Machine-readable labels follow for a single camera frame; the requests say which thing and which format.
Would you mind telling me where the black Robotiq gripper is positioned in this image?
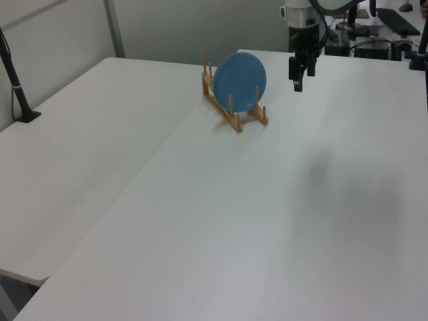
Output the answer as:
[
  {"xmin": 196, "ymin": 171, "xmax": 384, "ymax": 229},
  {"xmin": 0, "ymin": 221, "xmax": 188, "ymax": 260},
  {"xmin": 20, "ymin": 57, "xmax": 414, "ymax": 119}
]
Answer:
[{"xmin": 288, "ymin": 25, "xmax": 325, "ymax": 93}]

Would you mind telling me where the blue round plate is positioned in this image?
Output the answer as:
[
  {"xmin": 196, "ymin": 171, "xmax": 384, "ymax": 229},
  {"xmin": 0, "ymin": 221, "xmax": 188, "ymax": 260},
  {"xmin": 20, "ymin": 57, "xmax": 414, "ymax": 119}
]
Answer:
[{"xmin": 213, "ymin": 52, "xmax": 268, "ymax": 114}]

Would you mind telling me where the wooden plate rack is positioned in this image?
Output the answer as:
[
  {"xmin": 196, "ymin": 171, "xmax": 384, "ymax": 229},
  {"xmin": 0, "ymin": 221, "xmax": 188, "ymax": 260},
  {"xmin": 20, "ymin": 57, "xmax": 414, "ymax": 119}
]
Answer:
[{"xmin": 201, "ymin": 46, "xmax": 270, "ymax": 133}]

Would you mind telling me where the black electronics box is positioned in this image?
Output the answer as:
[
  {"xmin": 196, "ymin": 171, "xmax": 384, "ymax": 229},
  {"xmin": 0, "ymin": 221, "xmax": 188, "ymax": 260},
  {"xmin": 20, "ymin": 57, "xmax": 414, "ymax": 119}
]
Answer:
[{"xmin": 353, "ymin": 39, "xmax": 402, "ymax": 62}]

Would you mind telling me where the black computer keyboard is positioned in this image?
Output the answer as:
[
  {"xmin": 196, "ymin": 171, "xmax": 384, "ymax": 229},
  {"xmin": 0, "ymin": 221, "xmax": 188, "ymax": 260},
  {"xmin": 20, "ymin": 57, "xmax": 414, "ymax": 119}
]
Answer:
[{"xmin": 376, "ymin": 8, "xmax": 421, "ymax": 36}]

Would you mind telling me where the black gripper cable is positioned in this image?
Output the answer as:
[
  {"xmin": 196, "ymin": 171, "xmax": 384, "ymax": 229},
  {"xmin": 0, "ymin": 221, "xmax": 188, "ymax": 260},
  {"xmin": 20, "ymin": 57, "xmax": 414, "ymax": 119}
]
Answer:
[{"xmin": 309, "ymin": 0, "xmax": 331, "ymax": 56}]

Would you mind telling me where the black camera stand clamp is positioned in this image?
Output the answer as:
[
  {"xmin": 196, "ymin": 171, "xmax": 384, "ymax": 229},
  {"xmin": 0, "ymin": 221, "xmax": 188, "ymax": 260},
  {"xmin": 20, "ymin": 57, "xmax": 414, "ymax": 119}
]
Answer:
[{"xmin": 408, "ymin": 19, "xmax": 428, "ymax": 71}]

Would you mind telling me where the black camera stand pole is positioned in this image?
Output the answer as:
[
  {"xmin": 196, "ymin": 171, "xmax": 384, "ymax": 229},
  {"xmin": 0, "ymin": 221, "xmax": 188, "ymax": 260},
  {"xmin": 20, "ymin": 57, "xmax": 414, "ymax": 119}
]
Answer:
[{"xmin": 0, "ymin": 26, "xmax": 43, "ymax": 124}]

